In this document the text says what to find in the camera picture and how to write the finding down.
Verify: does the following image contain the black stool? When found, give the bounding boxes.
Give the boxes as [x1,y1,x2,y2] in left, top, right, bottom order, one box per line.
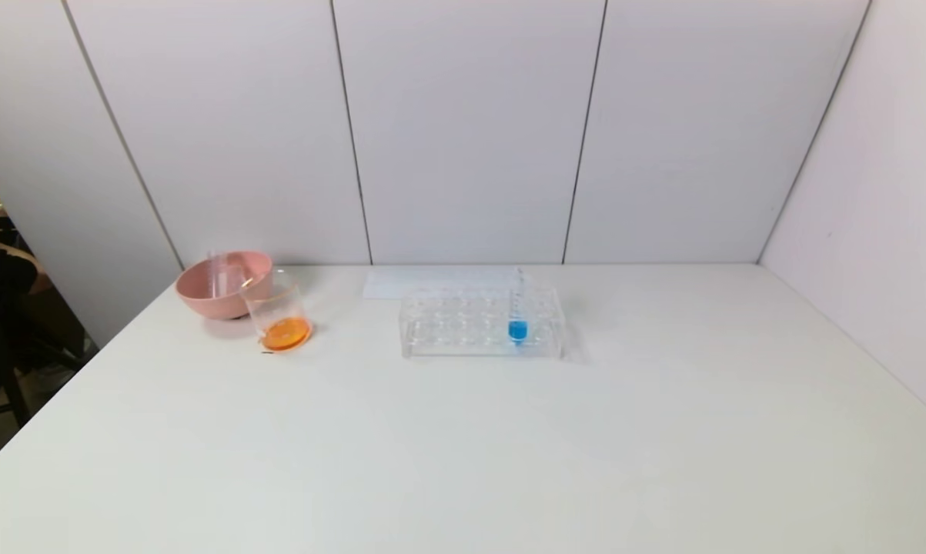
[0,360,32,433]

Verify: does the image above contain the test tube with blue pigment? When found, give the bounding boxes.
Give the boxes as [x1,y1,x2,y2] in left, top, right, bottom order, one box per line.
[508,267,530,348]

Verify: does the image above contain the clear acrylic test tube rack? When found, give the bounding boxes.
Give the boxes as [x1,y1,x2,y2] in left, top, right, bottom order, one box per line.
[398,280,568,362]

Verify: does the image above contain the white paper sheet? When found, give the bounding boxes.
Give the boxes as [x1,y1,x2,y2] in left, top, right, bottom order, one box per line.
[363,266,526,300]

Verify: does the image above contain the test tube with yellow pigment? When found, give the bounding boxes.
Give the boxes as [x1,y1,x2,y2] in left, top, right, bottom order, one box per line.
[207,249,229,299]

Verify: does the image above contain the pink bowl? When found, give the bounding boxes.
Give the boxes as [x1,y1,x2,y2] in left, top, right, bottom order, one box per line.
[175,249,274,321]

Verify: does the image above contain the clear glass beaker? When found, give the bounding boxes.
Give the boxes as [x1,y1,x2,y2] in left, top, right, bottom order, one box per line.
[239,266,314,353]

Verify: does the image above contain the test tube with red pigment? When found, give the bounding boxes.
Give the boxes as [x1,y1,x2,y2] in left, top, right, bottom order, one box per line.
[232,259,272,295]

